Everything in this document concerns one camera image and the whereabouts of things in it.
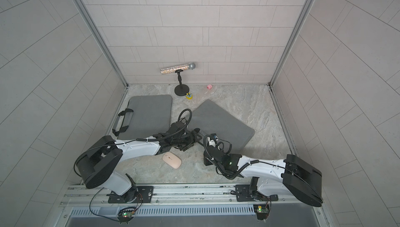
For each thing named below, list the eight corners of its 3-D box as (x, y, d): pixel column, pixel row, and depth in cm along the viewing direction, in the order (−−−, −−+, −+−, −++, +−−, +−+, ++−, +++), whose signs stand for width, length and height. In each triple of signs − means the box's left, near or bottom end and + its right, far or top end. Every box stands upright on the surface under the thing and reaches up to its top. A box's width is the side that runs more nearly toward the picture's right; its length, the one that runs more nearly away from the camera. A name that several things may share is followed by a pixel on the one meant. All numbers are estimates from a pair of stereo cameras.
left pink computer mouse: (160, 159, 83) (160, 158, 82) (166, 151, 86) (166, 150, 84) (177, 170, 80) (177, 169, 78) (183, 161, 83) (182, 160, 81)
